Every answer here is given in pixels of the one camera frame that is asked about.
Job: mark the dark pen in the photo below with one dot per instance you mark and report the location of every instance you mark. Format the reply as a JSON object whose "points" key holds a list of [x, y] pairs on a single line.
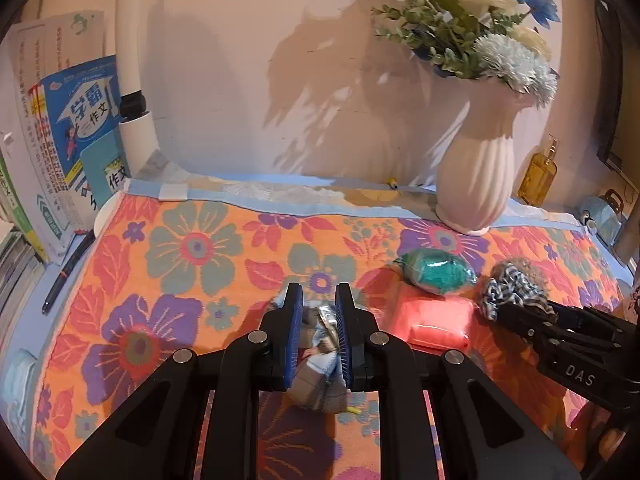
{"points": [[67, 272]]}

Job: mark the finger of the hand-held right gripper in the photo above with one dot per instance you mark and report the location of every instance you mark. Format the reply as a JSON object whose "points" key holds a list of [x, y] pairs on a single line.
{"points": [[575, 312], [525, 325]]}

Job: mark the white pipe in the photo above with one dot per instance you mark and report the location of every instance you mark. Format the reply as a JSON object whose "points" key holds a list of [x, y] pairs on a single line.
{"points": [[131, 50]]}

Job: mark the amber glass bottle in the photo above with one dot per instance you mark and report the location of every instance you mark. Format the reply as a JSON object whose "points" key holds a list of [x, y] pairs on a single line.
{"points": [[537, 177]]}

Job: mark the row of books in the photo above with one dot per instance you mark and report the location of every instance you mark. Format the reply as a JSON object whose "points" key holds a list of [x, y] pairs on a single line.
{"points": [[45, 110]]}

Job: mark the teal book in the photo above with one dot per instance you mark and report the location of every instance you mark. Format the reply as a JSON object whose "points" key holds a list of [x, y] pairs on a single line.
{"points": [[105, 170]]}

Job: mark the black pipe clamp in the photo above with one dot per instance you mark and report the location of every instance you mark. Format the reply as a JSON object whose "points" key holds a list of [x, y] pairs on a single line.
{"points": [[131, 105]]}

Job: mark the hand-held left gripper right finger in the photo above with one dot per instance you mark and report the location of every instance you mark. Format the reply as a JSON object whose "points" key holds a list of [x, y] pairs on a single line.
{"points": [[344, 345]]}

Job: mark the stack of green books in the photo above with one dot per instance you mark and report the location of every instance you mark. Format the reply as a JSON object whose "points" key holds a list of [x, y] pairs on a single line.
{"points": [[15, 240]]}

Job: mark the light blue small bag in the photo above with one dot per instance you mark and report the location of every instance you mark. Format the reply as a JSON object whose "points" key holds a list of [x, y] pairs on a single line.
{"points": [[600, 215]]}

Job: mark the teal wrapped towel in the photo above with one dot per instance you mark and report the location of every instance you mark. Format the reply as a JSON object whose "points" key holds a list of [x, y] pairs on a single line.
{"points": [[436, 270]]}

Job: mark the floral orange blanket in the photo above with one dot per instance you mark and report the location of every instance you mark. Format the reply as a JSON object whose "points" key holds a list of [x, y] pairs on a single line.
{"points": [[200, 270]]}

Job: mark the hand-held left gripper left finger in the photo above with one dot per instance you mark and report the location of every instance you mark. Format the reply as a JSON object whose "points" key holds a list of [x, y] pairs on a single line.
{"points": [[293, 345]]}

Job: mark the pink soft packet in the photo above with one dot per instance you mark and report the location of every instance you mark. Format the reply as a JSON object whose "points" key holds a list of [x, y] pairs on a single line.
{"points": [[432, 322]]}

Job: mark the black monitor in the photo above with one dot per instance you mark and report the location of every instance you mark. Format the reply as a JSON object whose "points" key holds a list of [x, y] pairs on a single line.
{"points": [[612, 90]]}

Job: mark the blue cartoon book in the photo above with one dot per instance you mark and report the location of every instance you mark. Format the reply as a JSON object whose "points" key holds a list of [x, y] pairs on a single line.
{"points": [[80, 120]]}

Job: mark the light blue tissue packet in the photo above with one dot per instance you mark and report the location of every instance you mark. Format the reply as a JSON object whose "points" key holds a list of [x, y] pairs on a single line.
{"points": [[15, 395]]}

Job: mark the blue white artificial flowers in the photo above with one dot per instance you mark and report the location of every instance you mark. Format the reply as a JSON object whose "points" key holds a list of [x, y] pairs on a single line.
{"points": [[475, 25]]}

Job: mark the plaid grey cloth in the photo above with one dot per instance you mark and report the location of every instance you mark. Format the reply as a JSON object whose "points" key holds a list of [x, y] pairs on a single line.
{"points": [[315, 370]]}

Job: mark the white ribbed vase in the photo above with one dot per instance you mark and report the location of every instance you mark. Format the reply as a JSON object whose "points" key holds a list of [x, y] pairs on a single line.
{"points": [[475, 165]]}

